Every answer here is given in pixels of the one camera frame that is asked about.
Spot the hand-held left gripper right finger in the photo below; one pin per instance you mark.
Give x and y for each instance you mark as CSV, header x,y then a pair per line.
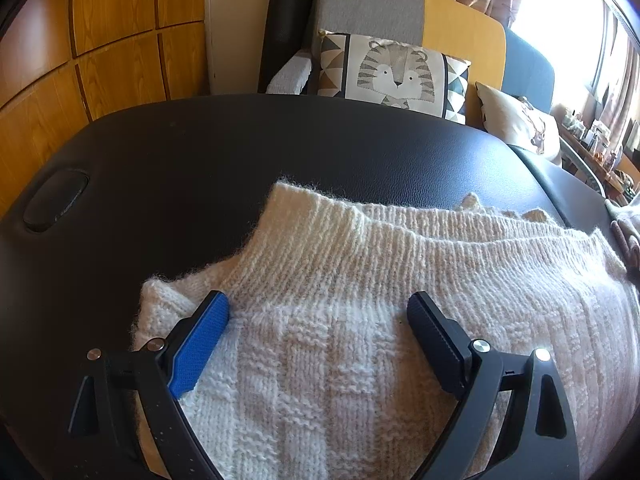
x,y
435,350

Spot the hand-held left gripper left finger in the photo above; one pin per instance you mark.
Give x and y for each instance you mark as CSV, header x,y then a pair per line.
x,y
200,345

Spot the cream knit sweater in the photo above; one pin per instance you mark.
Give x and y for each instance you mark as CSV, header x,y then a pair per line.
x,y
350,310

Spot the black massage table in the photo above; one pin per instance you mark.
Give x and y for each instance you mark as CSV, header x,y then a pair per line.
x,y
200,150

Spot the black oval face-hole plug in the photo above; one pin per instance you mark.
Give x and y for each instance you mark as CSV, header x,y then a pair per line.
x,y
55,202

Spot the mauve ruffled cloth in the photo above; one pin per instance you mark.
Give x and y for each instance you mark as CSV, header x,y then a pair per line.
x,y
627,240

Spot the beige cloth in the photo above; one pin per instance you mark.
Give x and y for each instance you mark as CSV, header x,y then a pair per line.
x,y
625,207

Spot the deer print cushion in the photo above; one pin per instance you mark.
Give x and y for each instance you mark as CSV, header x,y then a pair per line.
x,y
520,120

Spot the wooden side shelf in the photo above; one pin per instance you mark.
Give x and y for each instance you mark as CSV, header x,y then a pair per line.
x,y
620,180

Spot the side shelf with jars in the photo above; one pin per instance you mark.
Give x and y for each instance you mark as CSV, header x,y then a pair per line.
x,y
595,135

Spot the tiger print cushion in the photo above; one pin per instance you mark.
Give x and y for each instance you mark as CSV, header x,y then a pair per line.
x,y
395,75

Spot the wooden wardrobe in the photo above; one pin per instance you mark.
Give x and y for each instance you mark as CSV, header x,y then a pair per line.
x,y
115,25

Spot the dark rolled mat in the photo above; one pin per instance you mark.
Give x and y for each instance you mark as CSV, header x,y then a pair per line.
x,y
287,20

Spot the window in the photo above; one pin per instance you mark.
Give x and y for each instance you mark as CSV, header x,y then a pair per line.
x,y
565,35

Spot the grey yellow blue sofa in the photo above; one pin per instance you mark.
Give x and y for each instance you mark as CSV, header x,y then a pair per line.
x,y
370,5

